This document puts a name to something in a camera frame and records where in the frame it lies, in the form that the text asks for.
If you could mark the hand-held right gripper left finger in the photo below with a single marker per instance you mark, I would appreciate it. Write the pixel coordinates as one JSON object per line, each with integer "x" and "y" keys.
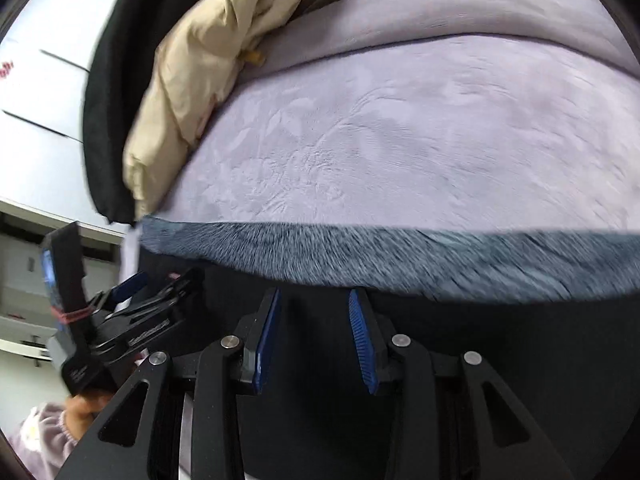
{"x": 265, "y": 341}

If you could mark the black pants grey patterned waistband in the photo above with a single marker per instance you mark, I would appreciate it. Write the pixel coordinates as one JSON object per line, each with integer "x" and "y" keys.
{"x": 450, "y": 262}

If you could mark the white shelf unit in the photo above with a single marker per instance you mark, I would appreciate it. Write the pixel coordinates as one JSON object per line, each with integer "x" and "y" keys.
{"x": 30, "y": 285}

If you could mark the purple plush blanket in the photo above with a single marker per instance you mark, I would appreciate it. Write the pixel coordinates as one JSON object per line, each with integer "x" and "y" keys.
{"x": 400, "y": 135}

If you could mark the white cabinet red prints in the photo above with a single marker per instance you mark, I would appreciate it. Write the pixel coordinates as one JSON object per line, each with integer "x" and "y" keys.
{"x": 45, "y": 90}

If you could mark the person's left forearm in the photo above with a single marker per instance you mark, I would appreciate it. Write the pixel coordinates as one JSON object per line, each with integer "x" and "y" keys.
{"x": 40, "y": 437}

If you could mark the beige puffer jacket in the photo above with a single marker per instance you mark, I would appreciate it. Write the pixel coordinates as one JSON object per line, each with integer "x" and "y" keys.
{"x": 200, "y": 75}

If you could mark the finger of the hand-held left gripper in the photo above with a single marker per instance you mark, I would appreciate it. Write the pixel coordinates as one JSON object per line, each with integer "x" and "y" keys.
{"x": 170, "y": 294}
{"x": 129, "y": 285}

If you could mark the person's left hand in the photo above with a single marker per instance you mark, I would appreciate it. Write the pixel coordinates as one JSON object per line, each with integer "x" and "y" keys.
{"x": 84, "y": 406}

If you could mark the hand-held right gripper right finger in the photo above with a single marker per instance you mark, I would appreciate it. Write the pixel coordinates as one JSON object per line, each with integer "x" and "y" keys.
{"x": 360, "y": 341}

